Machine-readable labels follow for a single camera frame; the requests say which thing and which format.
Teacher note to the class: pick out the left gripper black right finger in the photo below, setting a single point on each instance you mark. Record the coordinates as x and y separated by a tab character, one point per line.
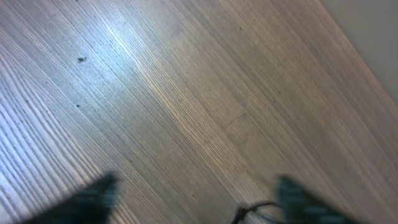
299	205

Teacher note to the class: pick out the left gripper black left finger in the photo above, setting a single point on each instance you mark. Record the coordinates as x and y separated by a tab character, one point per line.
90	205

